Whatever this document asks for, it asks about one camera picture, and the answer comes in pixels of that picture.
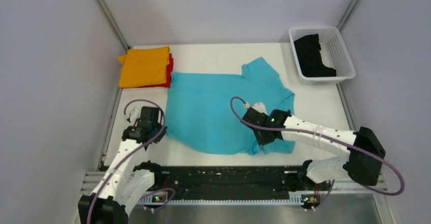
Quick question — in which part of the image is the cyan t shirt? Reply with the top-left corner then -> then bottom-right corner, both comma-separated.
165,57 -> 295,155

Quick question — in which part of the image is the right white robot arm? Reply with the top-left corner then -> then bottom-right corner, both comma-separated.
242,103 -> 386,189

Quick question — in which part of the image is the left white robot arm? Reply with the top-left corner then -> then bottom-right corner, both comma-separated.
78,105 -> 167,223

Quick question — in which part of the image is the folded orange t shirt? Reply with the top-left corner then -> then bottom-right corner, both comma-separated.
117,46 -> 171,89

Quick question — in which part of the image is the folded red t shirt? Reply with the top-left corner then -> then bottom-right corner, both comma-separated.
140,53 -> 174,88

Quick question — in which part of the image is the white plastic basket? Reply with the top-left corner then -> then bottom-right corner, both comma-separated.
289,25 -> 356,85

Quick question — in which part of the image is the black t shirt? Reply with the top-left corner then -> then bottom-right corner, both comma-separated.
294,34 -> 336,78

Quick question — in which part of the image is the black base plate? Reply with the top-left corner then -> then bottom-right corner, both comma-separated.
134,165 -> 332,201

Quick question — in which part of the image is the white slotted cable duct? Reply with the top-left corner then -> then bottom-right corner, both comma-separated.
137,194 -> 304,206

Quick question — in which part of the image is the aluminium frame rail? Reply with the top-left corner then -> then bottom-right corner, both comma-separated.
80,171 -> 387,194

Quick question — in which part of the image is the left aluminium corner post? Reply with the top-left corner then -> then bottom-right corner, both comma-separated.
95,0 -> 130,50

